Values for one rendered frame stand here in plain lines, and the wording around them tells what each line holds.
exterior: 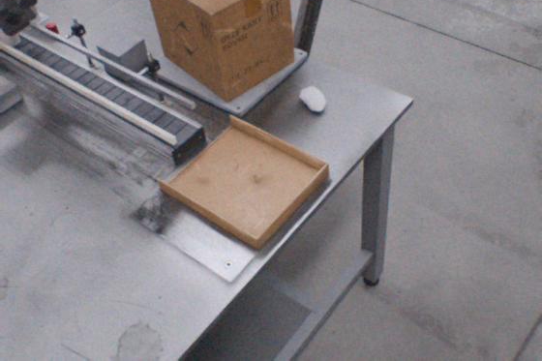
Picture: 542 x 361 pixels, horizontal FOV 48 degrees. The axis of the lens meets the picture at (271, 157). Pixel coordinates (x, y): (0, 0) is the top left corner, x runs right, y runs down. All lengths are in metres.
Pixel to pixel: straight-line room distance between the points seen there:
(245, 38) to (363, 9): 1.99
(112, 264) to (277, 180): 0.41
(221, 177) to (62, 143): 0.45
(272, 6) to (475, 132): 1.44
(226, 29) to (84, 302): 0.69
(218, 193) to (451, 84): 1.79
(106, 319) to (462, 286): 1.35
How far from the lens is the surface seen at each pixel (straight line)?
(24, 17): 1.85
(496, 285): 2.28
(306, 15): 2.27
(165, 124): 1.53
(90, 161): 1.58
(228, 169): 1.45
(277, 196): 1.38
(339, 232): 2.35
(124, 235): 1.39
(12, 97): 1.83
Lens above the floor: 1.88
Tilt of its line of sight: 46 degrees down
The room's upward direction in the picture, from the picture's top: 7 degrees counter-clockwise
